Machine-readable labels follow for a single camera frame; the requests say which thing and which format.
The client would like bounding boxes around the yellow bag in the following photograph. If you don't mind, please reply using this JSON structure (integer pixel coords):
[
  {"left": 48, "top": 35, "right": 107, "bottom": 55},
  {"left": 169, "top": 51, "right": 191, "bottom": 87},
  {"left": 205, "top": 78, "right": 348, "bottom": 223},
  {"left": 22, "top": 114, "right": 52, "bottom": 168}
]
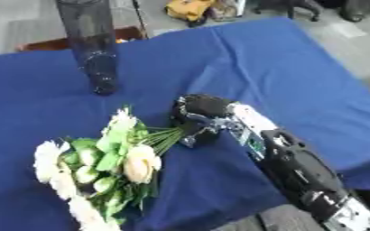
[{"left": 162, "top": 0, "right": 217, "bottom": 23}]

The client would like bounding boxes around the black tripod leg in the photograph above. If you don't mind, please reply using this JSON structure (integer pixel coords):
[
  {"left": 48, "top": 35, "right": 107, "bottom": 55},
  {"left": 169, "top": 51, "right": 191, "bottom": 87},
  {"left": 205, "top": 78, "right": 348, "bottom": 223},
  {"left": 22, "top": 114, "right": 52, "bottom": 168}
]
[{"left": 129, "top": 0, "right": 151, "bottom": 40}]

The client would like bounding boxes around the brown wooden box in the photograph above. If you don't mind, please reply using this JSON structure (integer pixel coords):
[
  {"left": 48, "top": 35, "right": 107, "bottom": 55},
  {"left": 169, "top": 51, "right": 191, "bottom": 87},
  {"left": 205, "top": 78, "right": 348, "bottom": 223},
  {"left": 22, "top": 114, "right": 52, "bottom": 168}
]
[{"left": 14, "top": 25, "right": 146, "bottom": 52}]

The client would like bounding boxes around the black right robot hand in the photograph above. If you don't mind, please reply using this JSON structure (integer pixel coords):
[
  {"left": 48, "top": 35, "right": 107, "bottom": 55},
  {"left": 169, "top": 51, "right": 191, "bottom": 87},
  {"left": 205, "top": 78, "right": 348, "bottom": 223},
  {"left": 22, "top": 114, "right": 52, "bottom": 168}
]
[{"left": 169, "top": 93, "right": 237, "bottom": 149}]

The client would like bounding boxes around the black chair base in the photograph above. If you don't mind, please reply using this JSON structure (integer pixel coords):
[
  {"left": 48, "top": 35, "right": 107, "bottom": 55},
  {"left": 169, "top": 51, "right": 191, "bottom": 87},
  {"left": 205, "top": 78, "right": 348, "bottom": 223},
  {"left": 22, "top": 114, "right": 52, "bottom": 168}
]
[{"left": 253, "top": 0, "right": 324, "bottom": 23}]

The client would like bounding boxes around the white and green flower bouquet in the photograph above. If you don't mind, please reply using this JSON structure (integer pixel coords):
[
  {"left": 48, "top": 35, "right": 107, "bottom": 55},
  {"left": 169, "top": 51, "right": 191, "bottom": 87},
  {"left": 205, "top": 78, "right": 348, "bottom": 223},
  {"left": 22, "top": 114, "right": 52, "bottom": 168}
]
[{"left": 32, "top": 106, "right": 191, "bottom": 231}]

